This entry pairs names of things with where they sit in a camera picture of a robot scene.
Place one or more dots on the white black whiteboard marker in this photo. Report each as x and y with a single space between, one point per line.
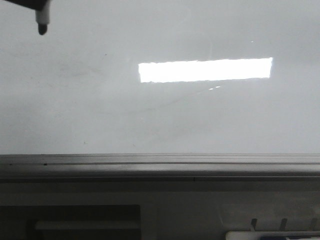
42 18

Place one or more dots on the white plastic marker tray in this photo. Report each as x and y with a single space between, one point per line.
273 235

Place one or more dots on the white whiteboard with aluminium frame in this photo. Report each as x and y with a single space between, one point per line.
160 89

